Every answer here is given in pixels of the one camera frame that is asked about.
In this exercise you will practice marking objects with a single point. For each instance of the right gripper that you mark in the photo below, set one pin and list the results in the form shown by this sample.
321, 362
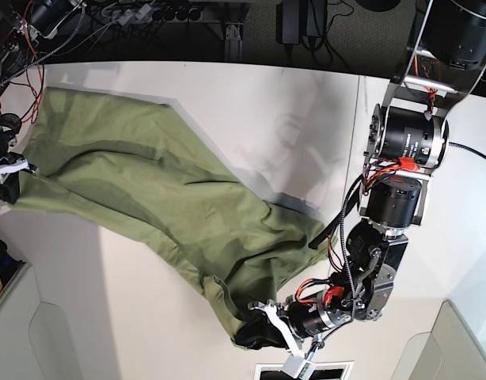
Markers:
10, 166

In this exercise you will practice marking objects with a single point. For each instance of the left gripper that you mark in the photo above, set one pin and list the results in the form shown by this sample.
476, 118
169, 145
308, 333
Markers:
302, 321

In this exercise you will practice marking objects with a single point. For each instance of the green t-shirt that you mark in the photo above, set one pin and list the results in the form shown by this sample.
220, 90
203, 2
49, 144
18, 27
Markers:
136, 168

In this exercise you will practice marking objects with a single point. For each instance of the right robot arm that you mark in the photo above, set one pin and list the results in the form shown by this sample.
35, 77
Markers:
21, 30

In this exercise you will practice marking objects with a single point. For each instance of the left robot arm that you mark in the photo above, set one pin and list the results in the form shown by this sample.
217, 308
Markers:
444, 60

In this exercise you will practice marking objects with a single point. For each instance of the white power strip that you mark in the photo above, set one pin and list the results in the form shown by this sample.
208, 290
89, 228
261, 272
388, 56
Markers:
149, 12

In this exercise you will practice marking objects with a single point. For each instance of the black power brick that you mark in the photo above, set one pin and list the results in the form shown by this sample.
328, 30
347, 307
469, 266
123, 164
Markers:
288, 22

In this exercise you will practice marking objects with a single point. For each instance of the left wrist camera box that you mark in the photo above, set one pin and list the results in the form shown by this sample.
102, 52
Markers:
298, 367

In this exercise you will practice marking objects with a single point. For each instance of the aluminium table leg post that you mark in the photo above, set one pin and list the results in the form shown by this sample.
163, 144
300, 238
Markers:
233, 42

